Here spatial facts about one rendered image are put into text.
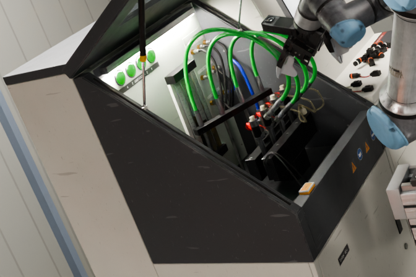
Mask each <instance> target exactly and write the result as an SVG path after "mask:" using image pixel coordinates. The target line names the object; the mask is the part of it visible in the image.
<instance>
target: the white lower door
mask: <svg viewBox="0 0 416 277"><path fill-rule="evenodd" d="M391 179H392V172H391V168H390V165H389V162H388V158H387V156H386V152H385V150H383V152H382V154H381V155H380V157H379V158H378V160H377V162H376V163H375V165H374V166H373V168H372V170H371V171H370V173H369V175H368V176H367V177H366V179H365V181H364V182H363V184H362V186H361V187H360V189H359V190H358V192H357V194H356V195H355V196H354V198H353V200H352V202H351V203H350V205H349V207H348V208H347V209H346V211H345V213H344V214H343V216H342V218H341V219H340V221H339V222H338V224H337V226H336V227H335V229H334V230H333V232H332V234H331V235H330V237H329V239H328V240H327V242H326V243H325V245H324V247H323V248H322V249H321V251H320V253H319V254H318V256H317V257H316V258H317V260H318V263H319V266H320V269H321V271H322V274H323V277H416V251H415V247H414V243H413V240H412V237H411V234H410V231H409V227H408V224H407V221H406V219H395V218H394V215H393V212H392V208H391V205H390V202H389V199H388V195H387V192H386V189H387V188H388V185H389V183H390V181H391Z"/></svg>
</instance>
